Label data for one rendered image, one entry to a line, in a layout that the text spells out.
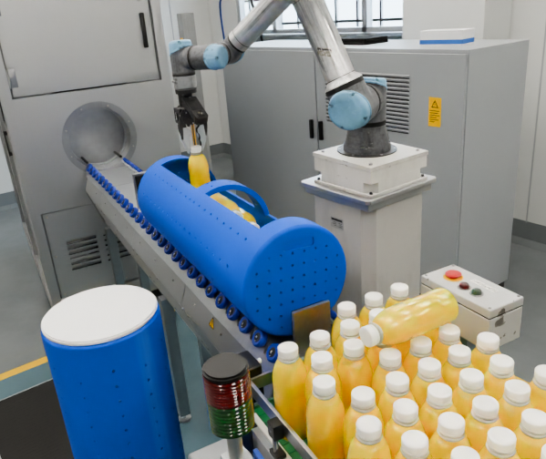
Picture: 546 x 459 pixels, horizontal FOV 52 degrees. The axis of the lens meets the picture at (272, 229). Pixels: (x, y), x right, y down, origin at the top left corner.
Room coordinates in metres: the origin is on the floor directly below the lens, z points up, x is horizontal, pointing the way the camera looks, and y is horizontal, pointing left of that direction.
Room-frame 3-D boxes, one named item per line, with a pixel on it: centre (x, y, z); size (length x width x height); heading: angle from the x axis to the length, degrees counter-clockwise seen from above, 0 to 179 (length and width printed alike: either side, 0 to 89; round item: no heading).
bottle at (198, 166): (1.88, 0.24, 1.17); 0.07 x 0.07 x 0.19
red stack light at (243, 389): (0.63, 0.08, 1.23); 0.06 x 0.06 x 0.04
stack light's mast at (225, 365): (0.63, 0.08, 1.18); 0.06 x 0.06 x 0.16
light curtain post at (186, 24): (2.62, 0.30, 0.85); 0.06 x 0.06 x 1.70; 27
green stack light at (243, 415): (0.63, 0.08, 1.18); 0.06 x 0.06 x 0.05
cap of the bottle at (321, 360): (0.86, -0.07, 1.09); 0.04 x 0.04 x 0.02
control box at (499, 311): (1.08, -0.42, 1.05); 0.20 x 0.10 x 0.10; 27
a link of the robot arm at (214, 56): (1.87, 0.15, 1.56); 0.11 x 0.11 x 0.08; 63
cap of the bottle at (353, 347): (0.89, -0.14, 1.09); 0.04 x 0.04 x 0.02
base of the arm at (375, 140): (1.76, -0.32, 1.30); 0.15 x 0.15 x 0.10
